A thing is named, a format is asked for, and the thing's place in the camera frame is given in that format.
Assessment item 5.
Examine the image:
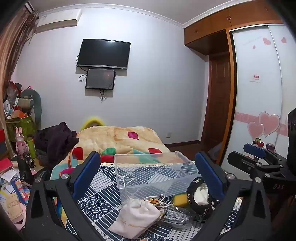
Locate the clear plastic box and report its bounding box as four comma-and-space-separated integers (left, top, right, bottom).
113, 151, 204, 205

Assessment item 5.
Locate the wooden wardrobe with white doors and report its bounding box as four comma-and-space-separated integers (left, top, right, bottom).
184, 0, 296, 168

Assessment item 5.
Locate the silver glitter pouch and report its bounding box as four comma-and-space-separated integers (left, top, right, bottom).
159, 206, 195, 227

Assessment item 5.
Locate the brown curtain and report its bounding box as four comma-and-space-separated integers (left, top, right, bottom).
0, 4, 40, 100

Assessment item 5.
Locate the pile of papers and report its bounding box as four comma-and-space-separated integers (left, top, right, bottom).
0, 169, 32, 229

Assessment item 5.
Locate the black television cable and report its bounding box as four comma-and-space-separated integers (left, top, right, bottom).
75, 54, 88, 82

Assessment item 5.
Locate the small black wall monitor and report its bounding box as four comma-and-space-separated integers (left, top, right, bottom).
85, 67, 116, 90

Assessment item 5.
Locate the pink rabbit figure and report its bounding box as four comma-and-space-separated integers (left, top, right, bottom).
15, 127, 29, 155

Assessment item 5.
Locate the beige patchwork quilt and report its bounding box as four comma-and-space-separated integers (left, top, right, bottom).
50, 126, 172, 182

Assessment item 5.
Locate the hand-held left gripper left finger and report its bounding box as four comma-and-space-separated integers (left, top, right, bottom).
24, 151, 109, 241

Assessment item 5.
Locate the yellow sponge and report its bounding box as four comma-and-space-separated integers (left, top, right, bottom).
172, 193, 188, 208

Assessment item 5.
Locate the green bottle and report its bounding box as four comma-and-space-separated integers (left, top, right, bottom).
27, 137, 36, 159

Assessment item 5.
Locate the white drawstring pouch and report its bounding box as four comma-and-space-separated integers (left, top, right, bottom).
108, 198, 163, 240

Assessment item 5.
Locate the black embroidered pouch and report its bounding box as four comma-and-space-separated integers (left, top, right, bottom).
186, 177, 221, 218

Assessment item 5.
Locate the green storage basket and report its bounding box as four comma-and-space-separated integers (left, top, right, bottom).
6, 115, 38, 140

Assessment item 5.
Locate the black camera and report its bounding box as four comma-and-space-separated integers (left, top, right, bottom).
21, 151, 37, 169

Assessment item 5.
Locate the white air conditioner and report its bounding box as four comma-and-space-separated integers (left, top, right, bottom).
35, 9, 82, 33

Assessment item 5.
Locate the blue wave patterned bed sheet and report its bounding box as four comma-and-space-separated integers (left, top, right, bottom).
50, 162, 244, 241

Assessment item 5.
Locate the white cord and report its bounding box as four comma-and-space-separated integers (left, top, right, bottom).
143, 194, 177, 209

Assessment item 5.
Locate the red book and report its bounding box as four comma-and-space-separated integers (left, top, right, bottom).
0, 159, 14, 173

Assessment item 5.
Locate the wall mounted black television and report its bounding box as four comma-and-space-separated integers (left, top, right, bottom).
76, 38, 131, 70

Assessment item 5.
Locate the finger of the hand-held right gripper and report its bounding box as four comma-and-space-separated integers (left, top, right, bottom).
243, 143, 287, 165
227, 151, 266, 180

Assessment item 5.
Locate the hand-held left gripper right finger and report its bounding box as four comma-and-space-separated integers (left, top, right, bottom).
192, 151, 274, 241

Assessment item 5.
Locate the dark clothes heap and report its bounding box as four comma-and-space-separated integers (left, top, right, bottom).
33, 122, 79, 163

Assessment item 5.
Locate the brown wooden door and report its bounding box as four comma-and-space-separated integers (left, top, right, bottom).
200, 54, 233, 161

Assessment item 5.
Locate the white cloth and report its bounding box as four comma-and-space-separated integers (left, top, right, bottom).
194, 184, 214, 206

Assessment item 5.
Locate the grey plush toy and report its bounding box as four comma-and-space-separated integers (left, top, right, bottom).
19, 89, 42, 126

